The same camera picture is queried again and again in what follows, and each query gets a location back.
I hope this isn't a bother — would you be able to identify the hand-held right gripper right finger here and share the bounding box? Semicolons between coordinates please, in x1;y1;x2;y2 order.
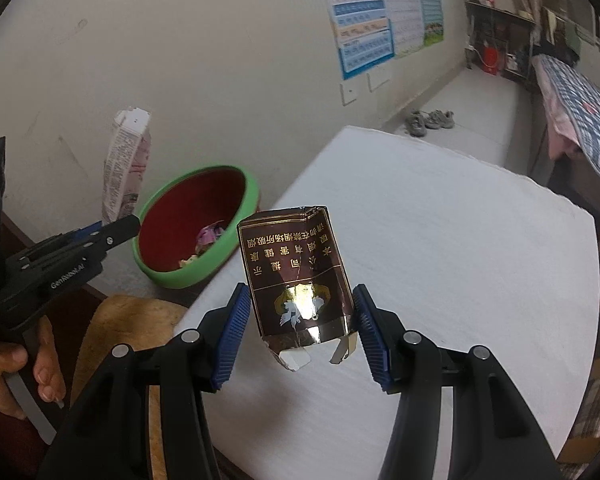
352;283;566;480

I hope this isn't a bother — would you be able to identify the pink foil wrapper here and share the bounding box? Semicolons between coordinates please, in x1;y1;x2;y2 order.
196;222;227;253

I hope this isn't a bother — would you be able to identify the pink white snack wrapper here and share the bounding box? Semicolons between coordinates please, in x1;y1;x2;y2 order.
101;106;152;225

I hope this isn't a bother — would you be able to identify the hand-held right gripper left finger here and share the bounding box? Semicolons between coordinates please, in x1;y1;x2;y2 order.
37;282;253;480

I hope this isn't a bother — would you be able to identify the person's left hand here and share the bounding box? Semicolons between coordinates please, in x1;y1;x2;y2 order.
0;314;66;421

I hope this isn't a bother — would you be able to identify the black metal shelf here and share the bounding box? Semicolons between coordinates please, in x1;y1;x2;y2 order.
464;0;536;81

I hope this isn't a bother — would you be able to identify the brown gold cigarette pack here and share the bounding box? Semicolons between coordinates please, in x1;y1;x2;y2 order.
236;205;358;373

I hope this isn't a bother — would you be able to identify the green bin with red inside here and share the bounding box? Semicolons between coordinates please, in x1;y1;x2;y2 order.
132;164;261;290

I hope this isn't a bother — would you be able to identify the green bordered wall poster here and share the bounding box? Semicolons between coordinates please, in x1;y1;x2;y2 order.
414;0;445;46

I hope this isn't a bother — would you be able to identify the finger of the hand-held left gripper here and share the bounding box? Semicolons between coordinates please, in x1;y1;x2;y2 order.
82;216;141;261
54;219;104;243

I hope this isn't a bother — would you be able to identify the pink bed sheet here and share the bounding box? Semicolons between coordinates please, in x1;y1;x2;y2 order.
537;67;581;161

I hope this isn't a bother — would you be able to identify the window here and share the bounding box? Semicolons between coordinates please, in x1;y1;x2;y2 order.
542;0;600;61

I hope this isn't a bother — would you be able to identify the blue bordered wall poster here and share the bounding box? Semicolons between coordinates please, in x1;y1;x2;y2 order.
316;0;397;81

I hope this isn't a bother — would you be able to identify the pale chart wall poster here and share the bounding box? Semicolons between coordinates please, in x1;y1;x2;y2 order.
375;0;425;58

